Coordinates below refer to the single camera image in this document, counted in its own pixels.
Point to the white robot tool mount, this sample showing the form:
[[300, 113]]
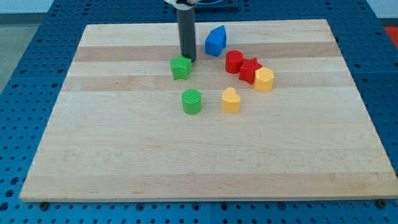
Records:
[[182, 4]]

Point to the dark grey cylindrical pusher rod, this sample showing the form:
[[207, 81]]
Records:
[[186, 31]]

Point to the blue cube block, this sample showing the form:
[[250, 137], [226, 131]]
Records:
[[214, 44]]

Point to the blue triangle block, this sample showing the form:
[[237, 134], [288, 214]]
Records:
[[220, 32]]

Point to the green star block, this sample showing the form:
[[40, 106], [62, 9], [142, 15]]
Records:
[[181, 67]]

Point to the red cylinder block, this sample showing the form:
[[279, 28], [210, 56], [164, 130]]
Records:
[[233, 61]]

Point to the green cylinder block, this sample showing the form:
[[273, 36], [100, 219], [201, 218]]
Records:
[[191, 101]]

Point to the red star block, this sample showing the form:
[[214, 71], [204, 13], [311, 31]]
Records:
[[247, 70]]

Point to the yellow heart block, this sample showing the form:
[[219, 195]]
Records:
[[230, 101]]

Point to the yellow hexagon block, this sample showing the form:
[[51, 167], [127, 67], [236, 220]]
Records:
[[263, 79]]

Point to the light wooden board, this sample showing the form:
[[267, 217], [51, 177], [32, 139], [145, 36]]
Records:
[[118, 132]]

